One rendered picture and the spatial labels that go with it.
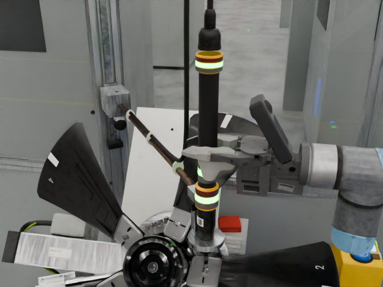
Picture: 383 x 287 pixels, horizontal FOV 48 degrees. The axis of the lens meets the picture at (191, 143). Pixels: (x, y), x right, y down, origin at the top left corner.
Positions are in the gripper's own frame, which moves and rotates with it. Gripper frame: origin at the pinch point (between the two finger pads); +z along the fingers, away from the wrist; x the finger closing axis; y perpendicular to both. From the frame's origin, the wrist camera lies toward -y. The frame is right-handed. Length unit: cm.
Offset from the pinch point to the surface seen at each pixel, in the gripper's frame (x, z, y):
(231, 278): -1.8, -8.6, 27.5
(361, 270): 21, -39, 41
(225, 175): 8.0, -5.6, 10.1
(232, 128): 16.9, -5.8, 3.7
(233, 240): 51, -6, 59
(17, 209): 70, 87, 71
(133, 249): -3.6, 10.5, 21.9
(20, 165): 70, 82, 50
